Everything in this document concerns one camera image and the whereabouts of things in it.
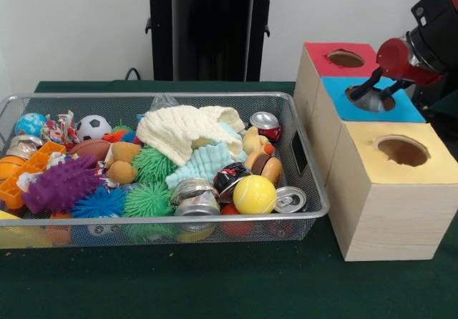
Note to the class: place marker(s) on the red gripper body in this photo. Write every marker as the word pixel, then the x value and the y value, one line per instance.
pixel 401 60

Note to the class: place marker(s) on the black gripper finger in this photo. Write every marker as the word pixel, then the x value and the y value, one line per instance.
pixel 395 90
pixel 365 86

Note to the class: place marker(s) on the clear blue-printed plastic packet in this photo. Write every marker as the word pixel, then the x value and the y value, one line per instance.
pixel 366 103

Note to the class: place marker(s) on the yellow plush duck toy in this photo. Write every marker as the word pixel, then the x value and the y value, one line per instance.
pixel 256 141

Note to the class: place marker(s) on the small toy hamburger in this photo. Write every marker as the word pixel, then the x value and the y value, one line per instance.
pixel 263 167

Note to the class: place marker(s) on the cream knitted cloth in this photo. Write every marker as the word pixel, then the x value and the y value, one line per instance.
pixel 179 131

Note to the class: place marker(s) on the clear plastic bag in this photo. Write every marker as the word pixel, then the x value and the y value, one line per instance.
pixel 162 101

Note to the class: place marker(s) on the purple spiky ball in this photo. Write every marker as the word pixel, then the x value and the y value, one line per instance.
pixel 61 187

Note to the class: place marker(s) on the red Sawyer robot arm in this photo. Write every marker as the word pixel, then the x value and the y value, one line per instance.
pixel 440 33

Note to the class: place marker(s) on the wooden box with three holes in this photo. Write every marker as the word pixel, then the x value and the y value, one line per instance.
pixel 390 204

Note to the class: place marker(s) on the clear shallow mesh bin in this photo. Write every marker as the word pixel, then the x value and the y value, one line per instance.
pixel 143 226

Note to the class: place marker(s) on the black side stand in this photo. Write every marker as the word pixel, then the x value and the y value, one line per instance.
pixel 429 96

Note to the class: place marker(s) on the red soda can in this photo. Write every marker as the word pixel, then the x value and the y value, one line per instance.
pixel 266 124

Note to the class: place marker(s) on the silver can with pull tab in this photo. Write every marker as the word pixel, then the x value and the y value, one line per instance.
pixel 290 199

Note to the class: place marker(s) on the yellow tennis ball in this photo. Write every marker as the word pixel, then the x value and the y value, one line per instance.
pixel 254 194

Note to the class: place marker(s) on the light teal cloth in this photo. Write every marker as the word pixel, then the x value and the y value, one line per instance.
pixel 200 165

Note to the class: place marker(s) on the crushed silver can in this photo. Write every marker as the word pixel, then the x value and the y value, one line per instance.
pixel 195 197

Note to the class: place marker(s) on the green spiky ball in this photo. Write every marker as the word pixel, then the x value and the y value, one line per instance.
pixel 148 200

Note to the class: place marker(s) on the dark green table cloth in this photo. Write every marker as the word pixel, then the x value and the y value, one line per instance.
pixel 215 283

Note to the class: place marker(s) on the small soccer ball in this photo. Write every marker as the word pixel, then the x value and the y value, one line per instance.
pixel 93 127

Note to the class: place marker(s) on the small orange basketball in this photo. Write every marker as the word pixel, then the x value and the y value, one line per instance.
pixel 8 167

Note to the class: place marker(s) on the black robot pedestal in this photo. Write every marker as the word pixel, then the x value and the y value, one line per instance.
pixel 215 33

